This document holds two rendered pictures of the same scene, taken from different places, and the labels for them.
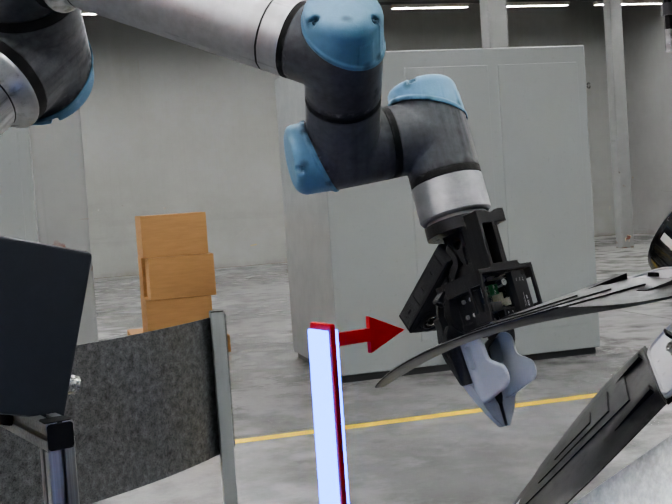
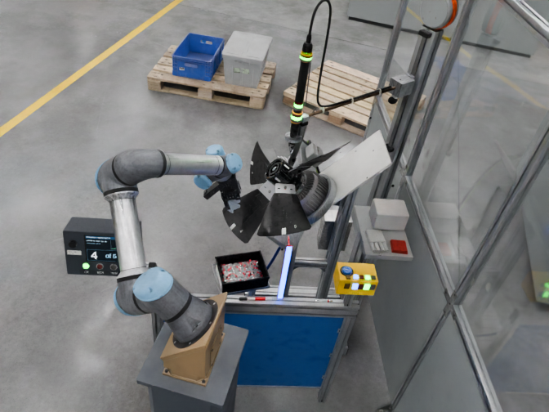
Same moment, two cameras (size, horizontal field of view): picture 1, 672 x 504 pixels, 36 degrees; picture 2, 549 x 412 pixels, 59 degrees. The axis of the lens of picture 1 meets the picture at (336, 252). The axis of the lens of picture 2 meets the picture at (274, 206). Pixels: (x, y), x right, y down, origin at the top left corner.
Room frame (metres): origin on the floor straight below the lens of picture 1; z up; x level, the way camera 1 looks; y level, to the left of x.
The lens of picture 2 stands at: (0.14, 1.25, 2.56)
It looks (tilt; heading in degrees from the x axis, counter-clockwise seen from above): 41 degrees down; 296
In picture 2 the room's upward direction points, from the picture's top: 8 degrees clockwise
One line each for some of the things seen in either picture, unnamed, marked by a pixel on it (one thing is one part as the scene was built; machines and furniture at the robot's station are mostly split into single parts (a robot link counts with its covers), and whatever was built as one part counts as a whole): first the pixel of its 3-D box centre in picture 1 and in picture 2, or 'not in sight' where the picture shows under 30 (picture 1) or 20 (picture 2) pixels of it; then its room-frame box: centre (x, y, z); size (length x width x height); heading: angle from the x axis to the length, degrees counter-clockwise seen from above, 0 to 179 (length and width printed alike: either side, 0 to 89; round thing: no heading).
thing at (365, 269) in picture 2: not in sight; (354, 279); (0.39, -0.14, 1.02); 0.16 x 0.10 x 0.11; 33
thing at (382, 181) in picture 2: not in sight; (381, 187); (0.57, -0.95, 0.90); 0.08 x 0.06 x 1.80; 158
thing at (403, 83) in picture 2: not in sight; (402, 85); (0.60, -0.86, 1.55); 0.10 x 0.07 x 0.09; 68
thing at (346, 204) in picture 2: not in sight; (330, 261); (0.63, -0.58, 0.58); 0.09 x 0.05 x 1.15; 123
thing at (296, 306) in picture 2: not in sight; (256, 305); (0.72, 0.08, 0.82); 0.90 x 0.04 x 0.08; 33
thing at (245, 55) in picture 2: not in sight; (247, 60); (2.64, -2.80, 0.31); 0.60 x 0.42 x 0.33; 112
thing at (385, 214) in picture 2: not in sight; (387, 212); (0.45, -0.76, 0.92); 0.17 x 0.16 x 0.11; 33
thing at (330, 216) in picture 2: not in sight; (333, 230); (0.68, -0.65, 0.73); 0.15 x 0.09 x 0.22; 33
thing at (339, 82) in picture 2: not in sight; (355, 99); (1.55, -3.26, 0.07); 1.20 x 1.00 x 0.15; 179
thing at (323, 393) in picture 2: not in sight; (334, 360); (0.36, -0.16, 0.39); 0.04 x 0.04 x 0.78; 33
